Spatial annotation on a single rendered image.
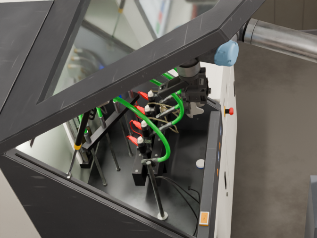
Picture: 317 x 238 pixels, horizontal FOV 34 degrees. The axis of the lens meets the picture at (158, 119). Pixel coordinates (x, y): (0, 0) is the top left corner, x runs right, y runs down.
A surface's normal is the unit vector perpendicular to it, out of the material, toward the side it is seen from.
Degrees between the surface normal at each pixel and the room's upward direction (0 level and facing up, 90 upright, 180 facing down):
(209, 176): 0
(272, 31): 26
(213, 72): 0
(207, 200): 0
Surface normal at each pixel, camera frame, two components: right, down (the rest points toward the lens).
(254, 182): -0.15, -0.68
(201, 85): -0.14, 0.73
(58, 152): 0.98, 0.00
